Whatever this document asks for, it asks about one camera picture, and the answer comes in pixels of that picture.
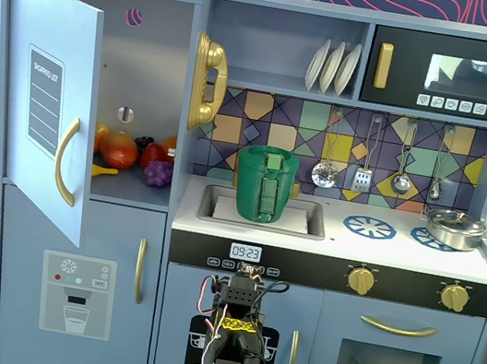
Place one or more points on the grey toy sink basin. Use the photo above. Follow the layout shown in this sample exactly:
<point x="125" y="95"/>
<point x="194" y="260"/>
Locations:
<point x="311" y="223"/>

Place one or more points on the red toy strawberry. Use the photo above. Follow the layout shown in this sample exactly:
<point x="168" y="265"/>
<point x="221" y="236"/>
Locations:
<point x="152" y="156"/>

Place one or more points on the black toy berries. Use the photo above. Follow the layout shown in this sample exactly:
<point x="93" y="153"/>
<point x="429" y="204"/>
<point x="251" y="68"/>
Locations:
<point x="143" y="142"/>

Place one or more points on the metal slotted spatula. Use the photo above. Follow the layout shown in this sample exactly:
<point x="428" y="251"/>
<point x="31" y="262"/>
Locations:
<point x="362" y="181"/>

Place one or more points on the metal serving spoon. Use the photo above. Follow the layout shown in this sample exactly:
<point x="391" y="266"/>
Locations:
<point x="435" y="190"/>

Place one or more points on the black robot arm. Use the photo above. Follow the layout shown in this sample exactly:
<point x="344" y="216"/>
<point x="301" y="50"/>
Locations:
<point x="237" y="330"/>

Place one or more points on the black toy microwave door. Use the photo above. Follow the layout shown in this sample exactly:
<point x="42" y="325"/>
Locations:
<point x="406" y="74"/>

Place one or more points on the gold toy telephone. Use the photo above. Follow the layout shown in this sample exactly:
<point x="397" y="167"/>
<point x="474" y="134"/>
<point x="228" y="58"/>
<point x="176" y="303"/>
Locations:
<point x="212" y="60"/>

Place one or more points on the gold stove knob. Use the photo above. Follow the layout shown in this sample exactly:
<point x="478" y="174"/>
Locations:
<point x="454" y="297"/>
<point x="361" y="280"/>

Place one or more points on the blue dishwasher door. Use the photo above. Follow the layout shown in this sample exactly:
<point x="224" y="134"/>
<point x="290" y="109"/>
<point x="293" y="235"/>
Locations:
<point x="183" y="289"/>

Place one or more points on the blue fridge door ice dispenser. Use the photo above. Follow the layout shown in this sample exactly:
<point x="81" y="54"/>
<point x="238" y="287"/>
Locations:
<point x="90" y="231"/>

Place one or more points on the gold toy faucet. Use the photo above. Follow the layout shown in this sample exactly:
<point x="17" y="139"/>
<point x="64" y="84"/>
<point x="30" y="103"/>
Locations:
<point x="295" y="189"/>

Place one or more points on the orange red toy mango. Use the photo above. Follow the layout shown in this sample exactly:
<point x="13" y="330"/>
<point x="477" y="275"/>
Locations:
<point x="118" y="151"/>

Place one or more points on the white toy plate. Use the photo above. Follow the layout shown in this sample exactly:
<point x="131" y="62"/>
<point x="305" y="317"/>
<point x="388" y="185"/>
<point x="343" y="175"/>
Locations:
<point x="331" y="68"/>
<point x="315" y="65"/>
<point x="347" y="68"/>

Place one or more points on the purple toy grapes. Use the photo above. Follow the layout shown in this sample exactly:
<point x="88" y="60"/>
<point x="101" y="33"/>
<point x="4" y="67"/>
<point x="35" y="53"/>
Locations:
<point x="158" y="174"/>

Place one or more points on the green printed cup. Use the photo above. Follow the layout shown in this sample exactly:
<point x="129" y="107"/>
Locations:
<point x="250" y="183"/>

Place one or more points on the metal slotted skimmer spoon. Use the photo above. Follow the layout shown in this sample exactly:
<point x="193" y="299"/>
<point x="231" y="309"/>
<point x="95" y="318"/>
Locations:
<point x="323" y="175"/>

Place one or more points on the blue toy kitchen unit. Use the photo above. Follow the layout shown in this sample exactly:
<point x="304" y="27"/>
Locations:
<point x="253" y="235"/>

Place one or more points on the open blue cabinet door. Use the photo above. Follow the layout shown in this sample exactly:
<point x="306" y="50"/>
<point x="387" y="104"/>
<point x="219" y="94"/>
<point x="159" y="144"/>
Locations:
<point x="56" y="29"/>

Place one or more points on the metal ladle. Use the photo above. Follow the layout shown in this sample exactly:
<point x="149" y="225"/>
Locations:
<point x="400" y="184"/>

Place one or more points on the yellow toy banana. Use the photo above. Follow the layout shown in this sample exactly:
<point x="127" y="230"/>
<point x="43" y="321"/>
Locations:
<point x="102" y="171"/>

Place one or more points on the steel pot with lid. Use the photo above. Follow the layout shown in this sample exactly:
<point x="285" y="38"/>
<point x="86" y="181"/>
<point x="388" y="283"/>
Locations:
<point x="453" y="228"/>

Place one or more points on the round orange toy fruit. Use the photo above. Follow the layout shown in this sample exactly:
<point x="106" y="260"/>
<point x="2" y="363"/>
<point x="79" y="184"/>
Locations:
<point x="169" y="145"/>

